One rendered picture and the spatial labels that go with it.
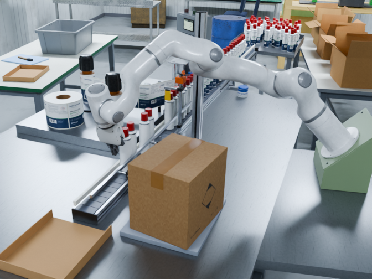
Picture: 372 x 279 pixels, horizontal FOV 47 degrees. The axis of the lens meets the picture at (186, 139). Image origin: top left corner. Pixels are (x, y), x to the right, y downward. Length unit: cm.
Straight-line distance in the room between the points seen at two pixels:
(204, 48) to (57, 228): 86
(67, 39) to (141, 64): 254
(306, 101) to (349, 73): 175
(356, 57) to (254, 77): 186
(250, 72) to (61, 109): 104
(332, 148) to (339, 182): 15
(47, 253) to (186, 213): 50
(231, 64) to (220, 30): 460
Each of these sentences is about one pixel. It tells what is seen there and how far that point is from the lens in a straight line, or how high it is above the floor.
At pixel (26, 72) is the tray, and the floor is 80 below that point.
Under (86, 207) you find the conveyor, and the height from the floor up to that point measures 88.
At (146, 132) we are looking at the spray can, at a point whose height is 100.
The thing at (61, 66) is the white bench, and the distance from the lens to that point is 382.
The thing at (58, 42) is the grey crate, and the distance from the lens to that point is 416.
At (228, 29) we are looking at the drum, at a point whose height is 64.
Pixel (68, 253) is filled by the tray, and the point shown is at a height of 83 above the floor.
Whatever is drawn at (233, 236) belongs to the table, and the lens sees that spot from 162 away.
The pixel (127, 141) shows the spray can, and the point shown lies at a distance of 181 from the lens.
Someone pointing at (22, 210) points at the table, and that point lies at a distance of 182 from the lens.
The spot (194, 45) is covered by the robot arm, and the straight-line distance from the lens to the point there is 166.
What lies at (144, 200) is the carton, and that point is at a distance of 149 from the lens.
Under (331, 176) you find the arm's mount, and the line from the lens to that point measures 196.
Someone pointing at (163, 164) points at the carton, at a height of 112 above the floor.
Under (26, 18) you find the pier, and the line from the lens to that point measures 707.
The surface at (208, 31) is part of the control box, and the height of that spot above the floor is 140.
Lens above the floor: 182
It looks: 25 degrees down
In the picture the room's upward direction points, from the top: 2 degrees clockwise
